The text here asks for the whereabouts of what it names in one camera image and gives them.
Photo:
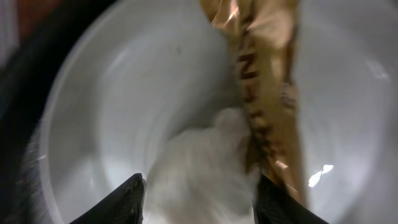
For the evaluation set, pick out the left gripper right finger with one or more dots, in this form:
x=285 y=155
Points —
x=275 y=206

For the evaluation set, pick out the round black tray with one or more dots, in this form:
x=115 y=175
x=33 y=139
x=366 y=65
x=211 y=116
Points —
x=26 y=81

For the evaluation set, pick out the white tissue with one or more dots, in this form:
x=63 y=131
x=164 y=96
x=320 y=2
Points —
x=202 y=177

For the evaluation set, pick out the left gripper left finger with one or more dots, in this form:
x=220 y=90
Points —
x=121 y=206

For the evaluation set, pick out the gold snack wrapper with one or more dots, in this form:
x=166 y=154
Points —
x=262 y=36

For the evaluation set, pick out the grey plate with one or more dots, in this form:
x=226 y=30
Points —
x=144 y=70

